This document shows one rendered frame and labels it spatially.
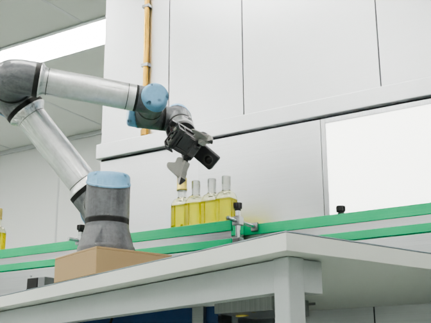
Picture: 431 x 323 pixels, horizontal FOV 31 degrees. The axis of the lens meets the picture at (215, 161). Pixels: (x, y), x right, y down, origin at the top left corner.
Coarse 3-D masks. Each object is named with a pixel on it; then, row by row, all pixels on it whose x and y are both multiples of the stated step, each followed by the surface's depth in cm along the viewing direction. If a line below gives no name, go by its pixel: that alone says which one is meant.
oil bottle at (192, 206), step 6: (192, 198) 252; (198, 198) 251; (186, 204) 253; (192, 204) 251; (198, 204) 250; (186, 210) 252; (192, 210) 251; (198, 210) 250; (186, 216) 252; (192, 216) 250; (198, 216) 249; (186, 222) 251; (192, 222) 250; (198, 222) 249
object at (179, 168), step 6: (168, 162) 210; (174, 162) 211; (180, 162) 212; (186, 162) 212; (168, 168) 209; (174, 168) 210; (180, 168) 211; (186, 168) 211; (174, 174) 210; (180, 174) 210; (186, 174) 210; (180, 180) 208
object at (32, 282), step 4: (44, 276) 250; (28, 280) 253; (32, 280) 252; (36, 280) 251; (40, 280) 250; (44, 280) 250; (48, 280) 251; (52, 280) 252; (28, 284) 253; (32, 284) 252; (36, 284) 251; (40, 284) 250; (44, 284) 249; (48, 284) 251; (28, 288) 252
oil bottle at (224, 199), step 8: (224, 192) 246; (232, 192) 247; (216, 200) 247; (224, 200) 245; (232, 200) 246; (216, 208) 246; (224, 208) 244; (232, 208) 245; (216, 216) 245; (224, 216) 244; (232, 216) 244
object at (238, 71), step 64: (128, 0) 313; (192, 0) 296; (256, 0) 280; (320, 0) 266; (384, 0) 253; (128, 64) 305; (192, 64) 288; (256, 64) 273; (320, 64) 260; (384, 64) 247; (128, 128) 297; (256, 128) 265
